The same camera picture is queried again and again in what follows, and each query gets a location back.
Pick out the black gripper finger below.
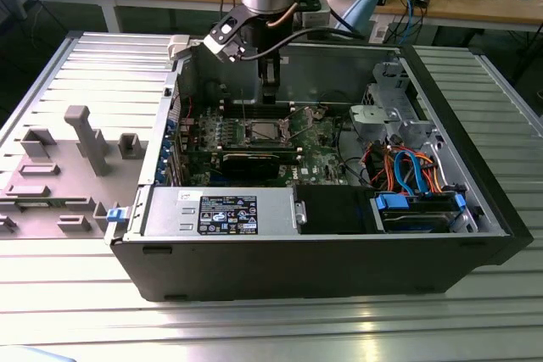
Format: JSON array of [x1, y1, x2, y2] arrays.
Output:
[[259, 59, 282, 105]]

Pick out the silver power supply unit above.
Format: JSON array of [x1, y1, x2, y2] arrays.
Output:
[[143, 187, 299, 238]]

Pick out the beige case latch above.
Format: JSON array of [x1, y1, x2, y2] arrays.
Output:
[[167, 35, 193, 63]]

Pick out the orange wire bundle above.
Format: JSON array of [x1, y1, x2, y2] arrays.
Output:
[[368, 145, 447, 194]]

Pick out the silver metal drive cage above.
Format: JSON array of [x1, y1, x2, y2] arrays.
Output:
[[350, 60, 443, 156]]

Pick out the black looped wire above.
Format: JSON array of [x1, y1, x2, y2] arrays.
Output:
[[336, 114, 371, 187]]

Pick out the blue disk carrier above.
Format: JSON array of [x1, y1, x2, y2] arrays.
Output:
[[374, 192, 467, 227]]

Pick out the black PC case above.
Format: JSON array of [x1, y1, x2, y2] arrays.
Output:
[[104, 35, 535, 304]]

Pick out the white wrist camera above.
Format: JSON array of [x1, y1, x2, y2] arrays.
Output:
[[202, 13, 252, 64]]

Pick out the grey hard disk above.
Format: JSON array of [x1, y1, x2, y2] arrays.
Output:
[[381, 209, 451, 234]]

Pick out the silver CPU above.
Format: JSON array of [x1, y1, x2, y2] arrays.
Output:
[[253, 121, 282, 139]]

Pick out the black plastic shroud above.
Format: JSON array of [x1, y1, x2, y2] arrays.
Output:
[[294, 186, 375, 236]]

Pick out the CPU socket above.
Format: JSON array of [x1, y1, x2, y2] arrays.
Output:
[[240, 118, 292, 145]]

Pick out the grey parts rack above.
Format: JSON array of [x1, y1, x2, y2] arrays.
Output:
[[0, 104, 148, 240]]

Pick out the black camera cable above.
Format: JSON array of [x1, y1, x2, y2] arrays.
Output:
[[235, 26, 368, 61]]

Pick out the thin metal locking lever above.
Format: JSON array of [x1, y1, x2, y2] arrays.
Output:
[[288, 119, 316, 141], [239, 88, 249, 136]]

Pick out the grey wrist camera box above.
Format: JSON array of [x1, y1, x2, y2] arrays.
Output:
[[296, 0, 333, 27]]

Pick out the blue case latch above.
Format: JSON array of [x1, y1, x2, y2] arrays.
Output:
[[107, 207, 129, 225]]

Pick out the white labelled box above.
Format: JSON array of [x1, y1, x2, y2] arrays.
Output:
[[367, 17, 392, 44]]

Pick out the blue cable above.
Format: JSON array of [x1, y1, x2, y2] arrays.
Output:
[[403, 0, 421, 46]]

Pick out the blue wire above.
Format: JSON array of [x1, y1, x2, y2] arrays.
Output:
[[392, 152, 430, 197]]

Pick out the black RAM slot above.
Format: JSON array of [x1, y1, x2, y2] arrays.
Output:
[[220, 148, 303, 164], [220, 142, 302, 152], [220, 108, 294, 120]]

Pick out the green motherboard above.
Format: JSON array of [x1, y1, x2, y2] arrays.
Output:
[[177, 101, 360, 188]]

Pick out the black graphics card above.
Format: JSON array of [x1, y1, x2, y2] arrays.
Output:
[[219, 151, 282, 181]]

